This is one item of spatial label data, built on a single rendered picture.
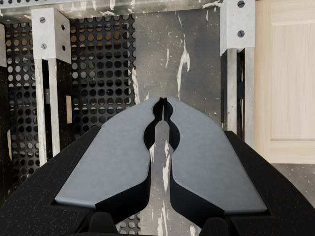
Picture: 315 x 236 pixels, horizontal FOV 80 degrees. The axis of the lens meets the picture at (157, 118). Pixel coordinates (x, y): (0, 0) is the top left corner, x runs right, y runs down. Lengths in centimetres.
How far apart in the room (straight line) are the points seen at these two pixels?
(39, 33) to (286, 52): 62
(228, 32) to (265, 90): 17
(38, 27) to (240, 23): 49
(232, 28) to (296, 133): 30
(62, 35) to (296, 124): 65
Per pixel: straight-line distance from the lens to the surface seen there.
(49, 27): 59
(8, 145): 73
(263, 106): 55
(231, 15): 51
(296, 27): 62
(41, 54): 59
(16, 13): 70
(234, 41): 49
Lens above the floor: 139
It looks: 30 degrees down
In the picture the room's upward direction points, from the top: 177 degrees counter-clockwise
